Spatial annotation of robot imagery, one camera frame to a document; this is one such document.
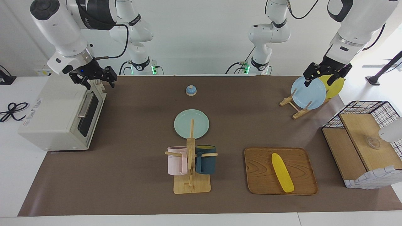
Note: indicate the light green plate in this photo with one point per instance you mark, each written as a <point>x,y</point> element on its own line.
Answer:
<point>185,124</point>

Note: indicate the light blue plate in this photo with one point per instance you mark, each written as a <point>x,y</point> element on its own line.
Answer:
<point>309,94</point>

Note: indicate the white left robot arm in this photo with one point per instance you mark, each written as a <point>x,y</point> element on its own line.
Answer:
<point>358,28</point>

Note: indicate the white cylinder object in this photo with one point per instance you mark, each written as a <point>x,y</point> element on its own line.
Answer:
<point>392,131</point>

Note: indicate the brown table mat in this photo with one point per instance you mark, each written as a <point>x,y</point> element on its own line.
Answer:
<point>125,182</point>

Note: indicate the pink mug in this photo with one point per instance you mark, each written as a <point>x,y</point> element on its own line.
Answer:
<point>176,163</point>

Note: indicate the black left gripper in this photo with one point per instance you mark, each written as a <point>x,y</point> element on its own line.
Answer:
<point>329,69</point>

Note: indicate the wooden mug rack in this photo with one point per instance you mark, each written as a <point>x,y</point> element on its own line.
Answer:
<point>190,185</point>

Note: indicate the white toaster oven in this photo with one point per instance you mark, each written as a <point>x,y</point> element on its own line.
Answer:
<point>47,116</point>

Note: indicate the brown wooden tray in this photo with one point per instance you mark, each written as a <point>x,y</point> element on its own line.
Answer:
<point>260,172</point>

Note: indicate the white checked cloth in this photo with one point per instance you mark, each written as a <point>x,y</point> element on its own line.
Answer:
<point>377,179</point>

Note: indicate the yellow plate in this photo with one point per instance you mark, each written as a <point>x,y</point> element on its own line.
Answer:
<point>337,88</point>

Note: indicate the clear glass cup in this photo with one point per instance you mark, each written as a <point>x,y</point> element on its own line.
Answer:
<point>373,143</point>

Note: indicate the yellow corn cob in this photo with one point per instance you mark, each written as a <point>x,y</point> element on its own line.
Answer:
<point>282,172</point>

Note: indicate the long black stand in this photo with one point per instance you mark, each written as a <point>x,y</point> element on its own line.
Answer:
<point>373,80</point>

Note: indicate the white wall socket box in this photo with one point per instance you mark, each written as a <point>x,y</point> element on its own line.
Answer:
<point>42,72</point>

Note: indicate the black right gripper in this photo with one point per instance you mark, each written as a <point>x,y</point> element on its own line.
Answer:
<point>89,70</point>

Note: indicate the small black stand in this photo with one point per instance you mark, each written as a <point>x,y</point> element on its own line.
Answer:
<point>6,80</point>

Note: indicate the dark blue mug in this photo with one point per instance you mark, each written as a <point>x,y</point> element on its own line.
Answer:
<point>207,163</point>

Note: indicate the wooden plate rack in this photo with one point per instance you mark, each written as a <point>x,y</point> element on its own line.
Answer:
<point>300,113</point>

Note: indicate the glass oven door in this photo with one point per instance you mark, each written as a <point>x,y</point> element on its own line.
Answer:
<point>91,110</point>

